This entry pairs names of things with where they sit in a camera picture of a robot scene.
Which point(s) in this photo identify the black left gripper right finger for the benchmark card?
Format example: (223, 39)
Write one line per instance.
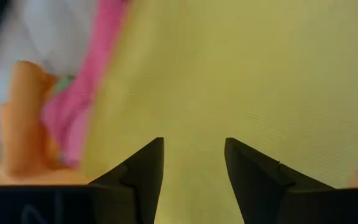
(253, 174)

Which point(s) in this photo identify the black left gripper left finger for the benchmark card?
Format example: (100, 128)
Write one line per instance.
(141, 168)

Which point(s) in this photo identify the yellow microfiber towel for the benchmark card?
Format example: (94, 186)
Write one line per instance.
(228, 77)

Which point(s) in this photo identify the pink microfiber towel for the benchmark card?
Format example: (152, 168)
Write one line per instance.
(73, 118)

